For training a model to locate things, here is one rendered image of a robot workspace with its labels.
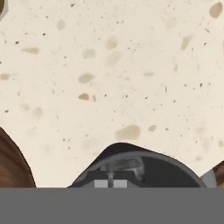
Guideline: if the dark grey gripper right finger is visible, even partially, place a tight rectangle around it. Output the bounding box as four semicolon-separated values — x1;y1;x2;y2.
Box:
110;171;129;188

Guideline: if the brown wooden grey-edged object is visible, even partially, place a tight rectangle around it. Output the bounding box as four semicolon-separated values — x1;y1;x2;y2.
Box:
200;160;224;188

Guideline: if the brown wooden cupboard front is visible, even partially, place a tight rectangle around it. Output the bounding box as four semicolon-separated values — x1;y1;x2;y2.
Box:
0;127;37;188

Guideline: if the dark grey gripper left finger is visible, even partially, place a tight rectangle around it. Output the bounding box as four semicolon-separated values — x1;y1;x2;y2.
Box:
94;171;112;188

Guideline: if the grey rimmed round container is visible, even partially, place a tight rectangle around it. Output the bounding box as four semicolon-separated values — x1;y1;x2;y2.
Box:
0;0;10;22

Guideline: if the dark grey ice bowl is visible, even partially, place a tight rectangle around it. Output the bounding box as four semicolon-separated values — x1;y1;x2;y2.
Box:
67;142;207;188

